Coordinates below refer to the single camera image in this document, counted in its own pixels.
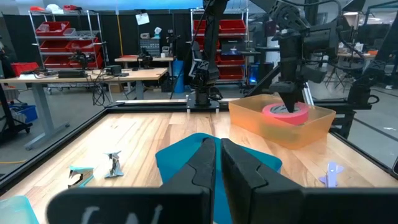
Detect wooden desk grey legs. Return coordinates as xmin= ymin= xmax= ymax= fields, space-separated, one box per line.
xmin=0 ymin=67 xmax=169 ymax=151

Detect white paper note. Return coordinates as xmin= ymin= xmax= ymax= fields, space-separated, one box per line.
xmin=135 ymin=12 xmax=150 ymax=26

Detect red bin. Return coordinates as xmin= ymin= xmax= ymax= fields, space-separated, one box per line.
xmin=11 ymin=62 xmax=40 ymax=77

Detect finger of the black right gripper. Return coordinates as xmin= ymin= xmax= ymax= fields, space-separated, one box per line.
xmin=269 ymin=81 xmax=305 ymax=114

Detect blue crate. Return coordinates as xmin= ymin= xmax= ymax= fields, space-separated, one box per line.
xmin=8 ymin=104 xmax=39 ymax=124

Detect wire shelf with red bins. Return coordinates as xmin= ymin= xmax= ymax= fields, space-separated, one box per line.
xmin=190 ymin=7 xmax=250 ymax=84
xmin=28 ymin=8 xmax=109 ymax=71

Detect translucent orange plastic bin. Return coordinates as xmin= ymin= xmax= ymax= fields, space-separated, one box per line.
xmin=228 ymin=93 xmax=336 ymax=150

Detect pink tape roll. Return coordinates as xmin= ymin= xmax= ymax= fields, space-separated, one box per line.
xmin=262 ymin=101 xmax=310 ymax=126

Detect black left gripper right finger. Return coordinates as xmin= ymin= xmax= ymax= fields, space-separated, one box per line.
xmin=220 ymin=138 xmax=398 ymax=224

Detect blue barrel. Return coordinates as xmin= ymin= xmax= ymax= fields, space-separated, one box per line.
xmin=172 ymin=58 xmax=187 ymax=94

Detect light blue staple remover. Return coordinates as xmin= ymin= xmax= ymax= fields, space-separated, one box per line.
xmin=104 ymin=151 xmax=124 ymax=179
xmin=67 ymin=165 xmax=95 ymax=189

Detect purple staple remover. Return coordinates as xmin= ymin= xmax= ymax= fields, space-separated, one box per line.
xmin=318 ymin=161 xmax=345 ymax=189

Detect translucent green plastic bin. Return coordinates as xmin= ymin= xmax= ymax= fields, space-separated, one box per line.
xmin=0 ymin=195 xmax=40 ymax=224

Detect black background robot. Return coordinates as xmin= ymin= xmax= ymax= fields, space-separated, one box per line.
xmin=68 ymin=49 xmax=96 ymax=71

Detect teal plastic bin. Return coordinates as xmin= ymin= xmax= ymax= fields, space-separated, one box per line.
xmin=154 ymin=133 xmax=283 ymax=224

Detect small wooden table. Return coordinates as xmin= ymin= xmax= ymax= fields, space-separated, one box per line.
xmin=114 ymin=55 xmax=175 ymax=71

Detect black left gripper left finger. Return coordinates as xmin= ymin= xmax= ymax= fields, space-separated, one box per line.
xmin=45 ymin=138 xmax=218 ymax=224

